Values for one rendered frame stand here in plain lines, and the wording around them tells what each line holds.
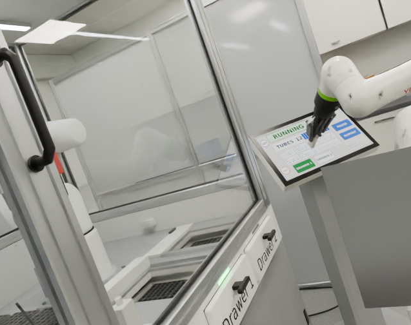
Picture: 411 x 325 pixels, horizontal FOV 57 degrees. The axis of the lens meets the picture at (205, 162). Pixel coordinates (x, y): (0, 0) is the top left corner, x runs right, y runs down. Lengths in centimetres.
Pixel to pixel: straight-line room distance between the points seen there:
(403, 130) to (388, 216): 27
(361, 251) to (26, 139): 78
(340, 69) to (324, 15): 279
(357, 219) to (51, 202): 69
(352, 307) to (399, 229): 114
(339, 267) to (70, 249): 153
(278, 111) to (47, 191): 200
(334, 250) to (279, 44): 126
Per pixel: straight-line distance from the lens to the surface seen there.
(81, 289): 66
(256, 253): 124
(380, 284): 107
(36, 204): 62
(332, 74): 131
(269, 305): 133
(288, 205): 263
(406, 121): 116
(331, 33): 406
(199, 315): 93
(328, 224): 191
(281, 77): 247
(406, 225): 100
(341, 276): 202
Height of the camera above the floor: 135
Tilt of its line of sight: 6 degrees down
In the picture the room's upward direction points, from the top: 20 degrees counter-clockwise
